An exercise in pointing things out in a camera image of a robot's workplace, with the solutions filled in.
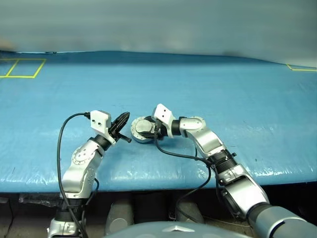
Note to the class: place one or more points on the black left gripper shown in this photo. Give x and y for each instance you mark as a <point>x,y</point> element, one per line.
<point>115,130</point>

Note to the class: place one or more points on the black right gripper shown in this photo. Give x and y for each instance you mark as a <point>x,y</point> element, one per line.
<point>162,131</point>

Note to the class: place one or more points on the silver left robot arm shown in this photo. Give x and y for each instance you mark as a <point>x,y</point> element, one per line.
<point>81,163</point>

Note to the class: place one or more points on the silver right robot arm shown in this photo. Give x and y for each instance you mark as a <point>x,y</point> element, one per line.
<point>210,141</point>

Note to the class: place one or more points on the blue plastic table cover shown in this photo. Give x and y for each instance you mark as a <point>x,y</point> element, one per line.
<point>223,94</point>

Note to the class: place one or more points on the grey rounded shape under table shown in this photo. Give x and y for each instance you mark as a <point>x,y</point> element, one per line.
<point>120,218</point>
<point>189,213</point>

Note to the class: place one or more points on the grey robot torso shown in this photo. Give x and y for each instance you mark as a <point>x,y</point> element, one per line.
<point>173,230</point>

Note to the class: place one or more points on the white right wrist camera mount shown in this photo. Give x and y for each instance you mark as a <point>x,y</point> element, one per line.
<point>163,114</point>

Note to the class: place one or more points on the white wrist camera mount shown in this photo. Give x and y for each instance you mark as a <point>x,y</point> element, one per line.
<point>163,114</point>
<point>99,120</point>

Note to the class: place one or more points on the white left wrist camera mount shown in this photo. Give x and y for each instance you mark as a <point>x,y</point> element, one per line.
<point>99,120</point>

